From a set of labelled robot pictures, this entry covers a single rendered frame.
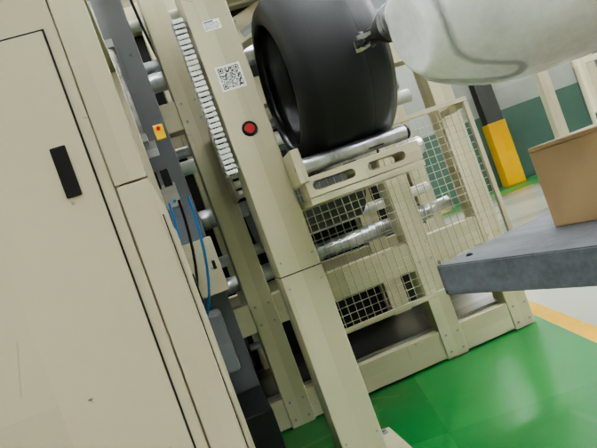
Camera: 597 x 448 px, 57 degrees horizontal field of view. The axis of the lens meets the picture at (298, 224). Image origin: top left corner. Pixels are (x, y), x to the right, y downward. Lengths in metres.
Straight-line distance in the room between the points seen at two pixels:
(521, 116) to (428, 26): 11.01
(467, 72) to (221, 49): 1.17
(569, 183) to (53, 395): 0.72
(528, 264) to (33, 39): 0.72
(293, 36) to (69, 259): 0.93
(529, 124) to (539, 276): 10.98
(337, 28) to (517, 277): 1.05
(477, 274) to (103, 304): 0.51
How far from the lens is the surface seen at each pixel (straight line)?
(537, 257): 0.61
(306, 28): 1.53
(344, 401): 1.68
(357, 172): 1.56
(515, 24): 0.56
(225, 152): 1.61
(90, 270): 0.83
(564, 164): 0.70
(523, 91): 11.66
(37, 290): 0.85
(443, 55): 0.56
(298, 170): 1.50
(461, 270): 0.69
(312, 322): 1.62
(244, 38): 2.13
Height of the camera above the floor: 0.77
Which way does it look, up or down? 1 degrees down
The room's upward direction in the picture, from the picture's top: 20 degrees counter-clockwise
